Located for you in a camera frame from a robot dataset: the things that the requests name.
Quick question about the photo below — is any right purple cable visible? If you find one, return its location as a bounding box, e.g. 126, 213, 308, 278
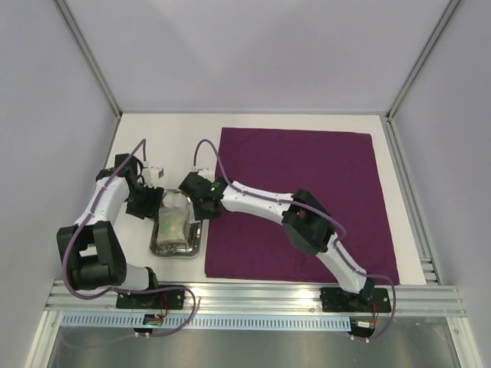
193, 140, 396, 343

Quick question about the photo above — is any green gauze packet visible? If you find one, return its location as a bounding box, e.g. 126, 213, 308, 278
157, 224, 186, 245
159, 211, 187, 234

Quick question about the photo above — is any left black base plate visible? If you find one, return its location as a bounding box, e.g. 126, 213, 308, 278
116, 285, 185, 311

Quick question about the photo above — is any right aluminium frame post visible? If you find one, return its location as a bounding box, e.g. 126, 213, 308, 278
386, 0, 463, 122

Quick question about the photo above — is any aluminium frame post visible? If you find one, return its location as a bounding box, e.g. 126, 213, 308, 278
386, 0, 463, 122
52, 0, 122, 120

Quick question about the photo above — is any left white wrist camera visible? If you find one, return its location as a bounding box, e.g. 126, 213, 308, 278
142, 166, 164, 187

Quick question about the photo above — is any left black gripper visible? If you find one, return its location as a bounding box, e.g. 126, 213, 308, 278
125, 182, 163, 222

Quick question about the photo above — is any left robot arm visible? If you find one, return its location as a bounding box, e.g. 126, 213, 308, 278
57, 153, 163, 307

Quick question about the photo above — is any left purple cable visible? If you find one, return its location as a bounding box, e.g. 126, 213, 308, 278
61, 138, 198, 340

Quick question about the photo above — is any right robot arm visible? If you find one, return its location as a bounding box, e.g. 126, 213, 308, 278
179, 172, 374, 311

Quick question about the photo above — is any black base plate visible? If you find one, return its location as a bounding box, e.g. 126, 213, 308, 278
320, 287, 392, 313
116, 285, 185, 311

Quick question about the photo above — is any purple surgical drape cloth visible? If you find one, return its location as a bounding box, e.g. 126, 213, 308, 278
204, 128, 400, 284

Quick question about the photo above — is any left aluminium frame post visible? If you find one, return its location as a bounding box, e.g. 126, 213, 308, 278
52, 0, 122, 120

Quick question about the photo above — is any purple cable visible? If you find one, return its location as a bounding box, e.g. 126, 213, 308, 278
61, 138, 198, 340
193, 140, 396, 343

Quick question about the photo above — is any stainless steel instrument tray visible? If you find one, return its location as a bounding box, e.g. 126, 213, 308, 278
150, 194, 203, 258

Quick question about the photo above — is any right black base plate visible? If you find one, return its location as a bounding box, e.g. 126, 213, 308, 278
320, 287, 392, 313

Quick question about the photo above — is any white slotted cable duct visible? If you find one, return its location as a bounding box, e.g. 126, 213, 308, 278
60, 312, 351, 332

